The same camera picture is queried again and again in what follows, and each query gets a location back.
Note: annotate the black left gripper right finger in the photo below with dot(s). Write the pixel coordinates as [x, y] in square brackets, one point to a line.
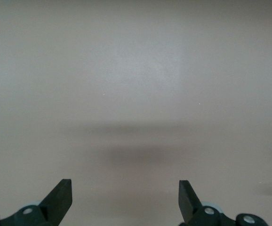
[190, 207]

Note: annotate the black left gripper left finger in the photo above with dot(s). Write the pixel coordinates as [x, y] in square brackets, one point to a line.
[56, 207]

